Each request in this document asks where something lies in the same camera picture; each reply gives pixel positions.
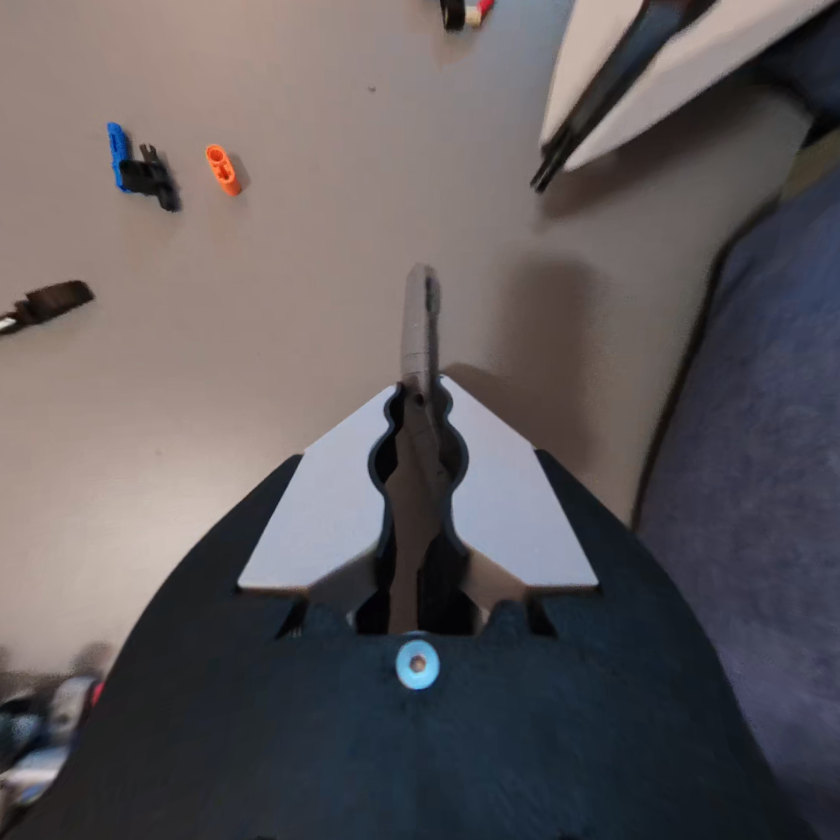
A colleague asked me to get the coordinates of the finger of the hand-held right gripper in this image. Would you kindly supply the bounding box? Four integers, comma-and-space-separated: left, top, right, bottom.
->
543, 0, 840, 189
529, 0, 652, 193

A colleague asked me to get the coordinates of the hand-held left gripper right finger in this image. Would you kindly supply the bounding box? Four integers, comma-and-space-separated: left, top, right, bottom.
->
419, 374, 600, 635

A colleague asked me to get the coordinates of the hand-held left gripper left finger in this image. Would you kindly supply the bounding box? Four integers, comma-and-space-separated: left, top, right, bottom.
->
236, 384, 401, 634

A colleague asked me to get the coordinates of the small dark lego assembly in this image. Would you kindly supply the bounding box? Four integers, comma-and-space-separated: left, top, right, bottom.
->
440, 0, 496, 32

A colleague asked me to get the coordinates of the multicoloured lego vehicle chassis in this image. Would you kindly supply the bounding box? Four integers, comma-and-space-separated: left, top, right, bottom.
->
0, 659, 109, 811

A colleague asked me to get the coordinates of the dark tapered lego piece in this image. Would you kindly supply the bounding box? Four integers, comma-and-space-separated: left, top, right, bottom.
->
0, 279, 96, 337

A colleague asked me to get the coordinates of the orange lego connector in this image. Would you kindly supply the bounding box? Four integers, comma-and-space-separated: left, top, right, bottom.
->
205, 143, 244, 198

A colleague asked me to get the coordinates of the black and blue lego connector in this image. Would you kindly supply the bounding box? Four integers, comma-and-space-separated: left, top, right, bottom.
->
106, 121, 183, 214

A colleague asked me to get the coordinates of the person's blue clothing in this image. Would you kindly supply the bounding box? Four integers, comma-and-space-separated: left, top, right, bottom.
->
631, 167, 840, 840

